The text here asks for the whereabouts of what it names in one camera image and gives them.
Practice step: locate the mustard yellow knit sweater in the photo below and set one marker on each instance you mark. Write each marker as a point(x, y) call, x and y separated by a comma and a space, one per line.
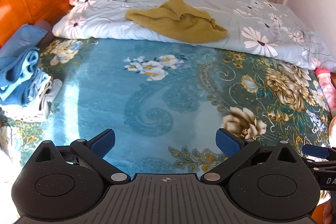
point(181, 19)

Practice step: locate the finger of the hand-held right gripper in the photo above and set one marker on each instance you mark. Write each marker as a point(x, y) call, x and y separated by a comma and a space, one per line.
point(316, 151)

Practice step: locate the light blue floral duvet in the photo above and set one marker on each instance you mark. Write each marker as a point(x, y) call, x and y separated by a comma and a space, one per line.
point(147, 1)

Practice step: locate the pink printed cloth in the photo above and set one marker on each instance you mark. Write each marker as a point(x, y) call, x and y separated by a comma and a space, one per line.
point(326, 87)

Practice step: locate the grey-blue folded cloth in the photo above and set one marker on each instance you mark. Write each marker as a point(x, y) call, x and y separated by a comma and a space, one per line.
point(21, 39)

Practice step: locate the teal floral blanket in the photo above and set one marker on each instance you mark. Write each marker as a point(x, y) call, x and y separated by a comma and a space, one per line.
point(162, 92)

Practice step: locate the blue folded garment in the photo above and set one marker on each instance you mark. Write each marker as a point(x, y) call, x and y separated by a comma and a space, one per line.
point(18, 74)

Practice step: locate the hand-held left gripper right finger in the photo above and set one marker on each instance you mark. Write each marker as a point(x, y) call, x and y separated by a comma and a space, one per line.
point(229, 143)

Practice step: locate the dark brown cloth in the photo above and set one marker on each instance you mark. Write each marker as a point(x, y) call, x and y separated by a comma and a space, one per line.
point(47, 32)

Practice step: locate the white and grey folded clothes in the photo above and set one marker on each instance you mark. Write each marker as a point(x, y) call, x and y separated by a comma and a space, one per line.
point(44, 94)

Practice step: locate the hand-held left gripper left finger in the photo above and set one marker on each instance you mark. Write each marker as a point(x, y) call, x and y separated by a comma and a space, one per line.
point(103, 144)

